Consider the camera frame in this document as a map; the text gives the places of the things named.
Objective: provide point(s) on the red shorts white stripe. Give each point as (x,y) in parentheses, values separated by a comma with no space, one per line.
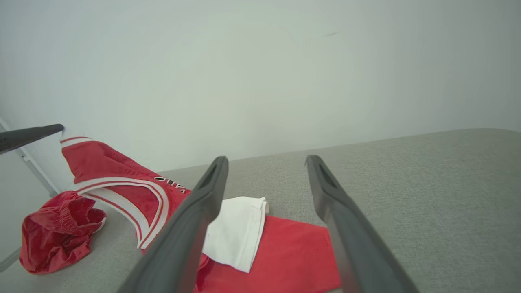
(57,240)

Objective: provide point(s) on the red basketball jersey white trim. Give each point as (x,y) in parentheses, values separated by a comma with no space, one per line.
(293,260)

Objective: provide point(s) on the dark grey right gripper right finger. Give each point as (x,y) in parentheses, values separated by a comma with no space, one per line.
(354,244)

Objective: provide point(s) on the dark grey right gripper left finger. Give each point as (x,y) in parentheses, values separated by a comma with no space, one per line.
(183,236)

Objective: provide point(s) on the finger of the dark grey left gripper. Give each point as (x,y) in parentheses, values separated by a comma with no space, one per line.
(28,136)

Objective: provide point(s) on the grey fabric sofa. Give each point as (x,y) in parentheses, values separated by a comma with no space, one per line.
(407,195)

